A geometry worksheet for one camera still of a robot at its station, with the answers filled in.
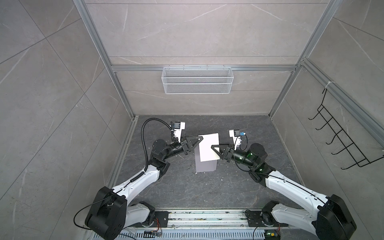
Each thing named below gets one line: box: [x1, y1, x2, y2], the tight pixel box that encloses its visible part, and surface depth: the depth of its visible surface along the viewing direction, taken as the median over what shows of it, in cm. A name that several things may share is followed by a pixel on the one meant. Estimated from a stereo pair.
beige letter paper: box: [198, 133, 220, 162], surface depth 68 cm
